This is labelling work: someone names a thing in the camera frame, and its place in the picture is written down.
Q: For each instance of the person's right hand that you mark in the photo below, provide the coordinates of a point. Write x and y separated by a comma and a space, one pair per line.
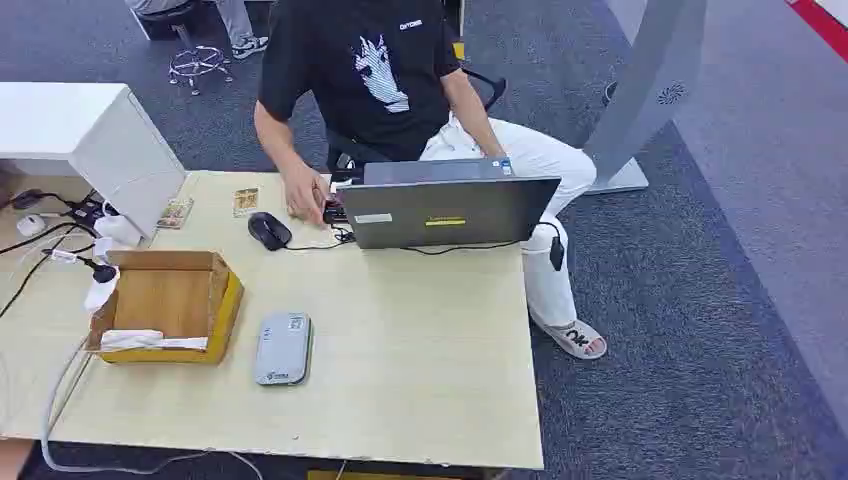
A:
303, 195

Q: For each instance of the wooden card box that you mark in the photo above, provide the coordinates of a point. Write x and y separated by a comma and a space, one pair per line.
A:
166, 291

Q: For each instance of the black device beside laptop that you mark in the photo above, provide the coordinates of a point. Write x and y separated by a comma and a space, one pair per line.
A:
334, 213

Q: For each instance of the black computer mouse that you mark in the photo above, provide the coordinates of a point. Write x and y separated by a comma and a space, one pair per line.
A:
269, 231

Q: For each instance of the printed card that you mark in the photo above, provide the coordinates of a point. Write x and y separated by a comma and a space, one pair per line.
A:
245, 202
175, 213

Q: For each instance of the seated person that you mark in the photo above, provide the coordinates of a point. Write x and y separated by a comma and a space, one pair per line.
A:
371, 66

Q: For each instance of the grey laptop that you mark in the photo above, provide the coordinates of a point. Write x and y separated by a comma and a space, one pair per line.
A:
450, 212

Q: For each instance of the grey card reader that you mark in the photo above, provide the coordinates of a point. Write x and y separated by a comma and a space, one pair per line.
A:
283, 350

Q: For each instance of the black stool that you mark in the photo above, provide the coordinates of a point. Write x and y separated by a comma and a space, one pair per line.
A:
195, 63

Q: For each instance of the white plug adapter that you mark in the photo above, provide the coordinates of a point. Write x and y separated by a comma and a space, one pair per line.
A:
118, 229

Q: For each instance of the black plug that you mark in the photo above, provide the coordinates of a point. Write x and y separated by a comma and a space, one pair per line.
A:
104, 273

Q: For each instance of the white power strip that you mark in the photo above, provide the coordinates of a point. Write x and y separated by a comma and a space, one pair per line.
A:
99, 295

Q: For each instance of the white cabinet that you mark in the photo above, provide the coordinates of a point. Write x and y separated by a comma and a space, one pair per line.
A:
66, 119

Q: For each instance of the small white charger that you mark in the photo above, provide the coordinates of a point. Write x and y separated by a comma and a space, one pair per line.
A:
30, 225

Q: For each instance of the grey kiosk stand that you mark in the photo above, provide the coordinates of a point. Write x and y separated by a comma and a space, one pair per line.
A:
649, 79

